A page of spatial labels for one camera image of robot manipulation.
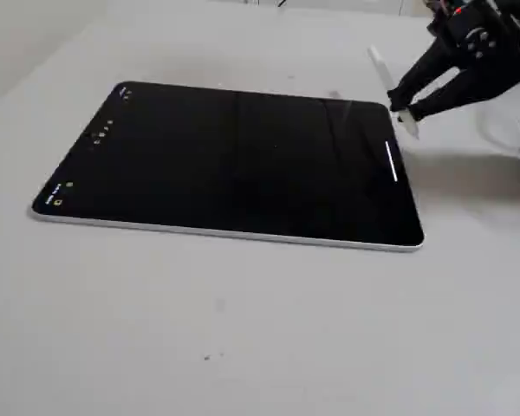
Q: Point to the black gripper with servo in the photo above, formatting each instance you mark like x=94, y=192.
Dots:
x=477, y=47

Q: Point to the white stylus pencil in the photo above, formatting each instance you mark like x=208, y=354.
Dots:
x=381, y=69

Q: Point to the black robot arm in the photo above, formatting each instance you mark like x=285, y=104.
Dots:
x=515, y=26

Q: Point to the black screen silver tablet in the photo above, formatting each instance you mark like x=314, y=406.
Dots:
x=242, y=173

